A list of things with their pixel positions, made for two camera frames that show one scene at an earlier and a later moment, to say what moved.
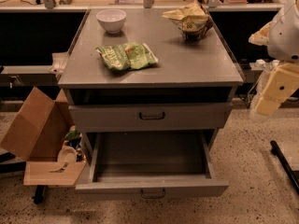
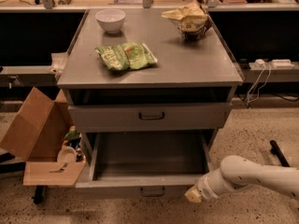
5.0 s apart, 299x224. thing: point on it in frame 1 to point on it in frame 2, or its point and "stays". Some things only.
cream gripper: (284, 36) to (205, 186)
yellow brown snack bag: (193, 21) stays
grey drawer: (154, 164) stays
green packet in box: (73, 133) stays
